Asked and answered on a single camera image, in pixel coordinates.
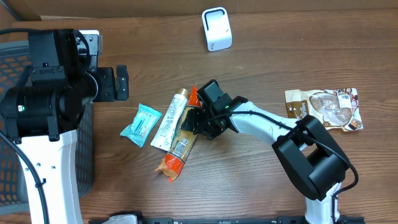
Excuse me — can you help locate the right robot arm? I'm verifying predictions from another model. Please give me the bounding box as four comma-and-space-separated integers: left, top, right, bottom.
182, 80, 352, 223

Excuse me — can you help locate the orange cracker sleeve package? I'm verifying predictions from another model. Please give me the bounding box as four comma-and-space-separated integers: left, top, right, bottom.
155, 86, 201, 182

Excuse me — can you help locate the grey plastic basket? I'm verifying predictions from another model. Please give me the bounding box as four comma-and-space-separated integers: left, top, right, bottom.
1, 40, 93, 215

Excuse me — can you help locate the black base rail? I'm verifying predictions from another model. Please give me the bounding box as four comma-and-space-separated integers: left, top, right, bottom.
88, 210, 365, 224

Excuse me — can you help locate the white barcode scanner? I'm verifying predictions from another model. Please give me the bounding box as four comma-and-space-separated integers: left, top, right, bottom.
201, 7, 233, 52

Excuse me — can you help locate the teal snack packet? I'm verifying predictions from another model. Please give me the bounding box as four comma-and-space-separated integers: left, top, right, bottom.
120, 104, 162, 147

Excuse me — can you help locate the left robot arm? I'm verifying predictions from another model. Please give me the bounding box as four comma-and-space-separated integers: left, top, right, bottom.
1, 29, 129, 223

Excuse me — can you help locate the white gold tube package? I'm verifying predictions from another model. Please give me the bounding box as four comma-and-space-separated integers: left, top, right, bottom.
150, 88, 190, 152

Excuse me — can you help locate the brown white cookie pouch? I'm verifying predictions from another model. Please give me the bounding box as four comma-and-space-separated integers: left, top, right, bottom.
285, 88, 363, 131

